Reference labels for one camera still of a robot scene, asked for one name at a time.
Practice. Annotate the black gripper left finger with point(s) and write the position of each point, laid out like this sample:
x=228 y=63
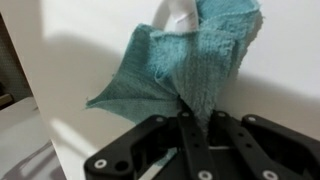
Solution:
x=146 y=128

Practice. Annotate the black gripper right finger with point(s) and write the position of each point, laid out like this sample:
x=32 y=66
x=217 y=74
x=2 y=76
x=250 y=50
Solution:
x=283 y=146

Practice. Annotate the blue terry towel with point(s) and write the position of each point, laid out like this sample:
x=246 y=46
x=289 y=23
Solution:
x=186 y=66

